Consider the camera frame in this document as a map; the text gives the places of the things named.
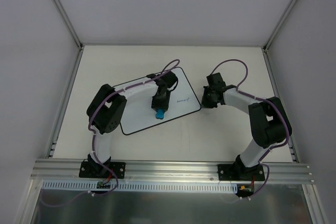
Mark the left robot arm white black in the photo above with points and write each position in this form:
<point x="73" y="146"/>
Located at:
<point x="105" y="113"/>

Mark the aluminium mounting rail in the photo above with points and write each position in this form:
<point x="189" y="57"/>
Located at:
<point x="161" y="171"/>

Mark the right aluminium frame post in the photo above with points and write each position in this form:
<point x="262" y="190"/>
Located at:
<point x="279" y="25"/>

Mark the white whiteboard black frame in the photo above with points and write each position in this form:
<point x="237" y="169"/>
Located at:
<point x="138" y="114"/>

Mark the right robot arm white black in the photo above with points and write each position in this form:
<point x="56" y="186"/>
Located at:
<point x="269" y="126"/>

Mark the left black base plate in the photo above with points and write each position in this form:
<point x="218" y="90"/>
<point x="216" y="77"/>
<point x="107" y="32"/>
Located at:
<point x="90" y="169"/>

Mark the aluminium frame post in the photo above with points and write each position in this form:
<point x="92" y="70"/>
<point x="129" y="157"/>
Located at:
<point x="64" y="16"/>
<point x="279" y="25"/>

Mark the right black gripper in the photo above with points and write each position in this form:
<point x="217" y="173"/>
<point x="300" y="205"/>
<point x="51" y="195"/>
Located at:
<point x="207" y="98"/>

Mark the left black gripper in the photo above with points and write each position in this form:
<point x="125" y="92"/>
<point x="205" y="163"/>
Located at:
<point x="160" y="105"/>

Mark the blue whiteboard eraser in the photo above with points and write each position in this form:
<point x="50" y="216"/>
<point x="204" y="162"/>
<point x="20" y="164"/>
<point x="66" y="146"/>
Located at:
<point x="160" y="114"/>

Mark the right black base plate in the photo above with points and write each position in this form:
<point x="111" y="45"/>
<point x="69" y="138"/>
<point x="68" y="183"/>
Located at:
<point x="233" y="172"/>

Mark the white slotted cable duct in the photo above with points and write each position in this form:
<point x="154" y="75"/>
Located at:
<point x="142" y="186"/>

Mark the left aluminium frame post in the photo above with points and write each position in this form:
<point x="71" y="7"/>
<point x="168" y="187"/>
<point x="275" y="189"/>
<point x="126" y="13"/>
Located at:
<point x="64" y="16"/>

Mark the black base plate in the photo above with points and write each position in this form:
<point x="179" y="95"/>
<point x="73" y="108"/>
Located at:
<point x="90" y="169"/>
<point x="233" y="172"/>

